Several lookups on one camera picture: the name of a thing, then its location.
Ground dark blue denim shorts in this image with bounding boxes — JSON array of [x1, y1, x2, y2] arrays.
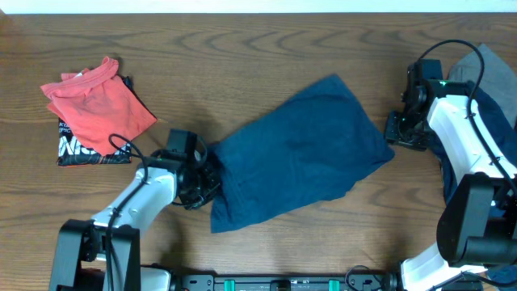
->
[[211, 74, 395, 233]]

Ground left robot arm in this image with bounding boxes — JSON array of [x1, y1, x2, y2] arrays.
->
[[48, 129, 221, 291]]

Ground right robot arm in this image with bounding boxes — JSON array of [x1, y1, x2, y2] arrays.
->
[[384, 59, 516, 290]]

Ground blue garment in pile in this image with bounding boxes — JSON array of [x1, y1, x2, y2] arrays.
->
[[428, 88, 516, 282]]

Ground grey garment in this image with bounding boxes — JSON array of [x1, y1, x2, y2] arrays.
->
[[448, 44, 516, 128]]

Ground folded red t-shirt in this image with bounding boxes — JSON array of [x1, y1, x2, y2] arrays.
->
[[40, 57, 157, 156]]

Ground folded black printed t-shirt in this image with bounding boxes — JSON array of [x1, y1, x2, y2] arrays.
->
[[57, 77, 135, 167]]

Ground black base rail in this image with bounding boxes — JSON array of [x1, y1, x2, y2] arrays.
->
[[139, 264, 484, 291]]

